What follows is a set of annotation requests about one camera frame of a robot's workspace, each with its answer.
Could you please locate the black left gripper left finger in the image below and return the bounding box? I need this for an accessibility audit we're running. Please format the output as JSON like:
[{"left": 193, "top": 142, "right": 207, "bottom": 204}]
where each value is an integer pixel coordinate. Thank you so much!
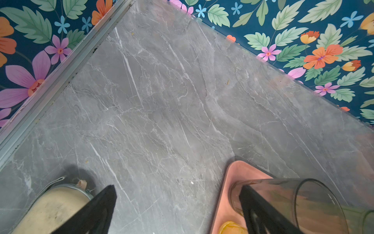
[{"left": 53, "top": 185, "right": 117, "bottom": 234}]

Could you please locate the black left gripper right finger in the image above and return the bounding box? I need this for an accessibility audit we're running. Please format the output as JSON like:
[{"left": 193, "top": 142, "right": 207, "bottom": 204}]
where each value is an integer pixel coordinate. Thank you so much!
[{"left": 239, "top": 185, "right": 302, "bottom": 234}]

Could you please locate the yellow transparent cup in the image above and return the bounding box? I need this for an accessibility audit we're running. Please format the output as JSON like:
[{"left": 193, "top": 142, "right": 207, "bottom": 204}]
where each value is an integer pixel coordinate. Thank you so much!
[{"left": 218, "top": 221, "right": 248, "bottom": 234}]

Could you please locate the grey transparent cup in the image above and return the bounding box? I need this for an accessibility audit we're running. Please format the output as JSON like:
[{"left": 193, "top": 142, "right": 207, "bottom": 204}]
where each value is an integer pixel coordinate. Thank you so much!
[{"left": 228, "top": 178, "right": 349, "bottom": 234}]

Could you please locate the green tall transparent cup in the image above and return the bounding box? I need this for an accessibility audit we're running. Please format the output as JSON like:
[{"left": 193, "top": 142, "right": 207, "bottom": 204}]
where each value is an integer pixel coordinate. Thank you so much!
[{"left": 342, "top": 206, "right": 374, "bottom": 234}]

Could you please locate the pink plastic tray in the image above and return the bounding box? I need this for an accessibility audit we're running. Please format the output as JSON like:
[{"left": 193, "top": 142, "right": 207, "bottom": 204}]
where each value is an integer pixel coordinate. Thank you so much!
[{"left": 208, "top": 160, "right": 322, "bottom": 234}]

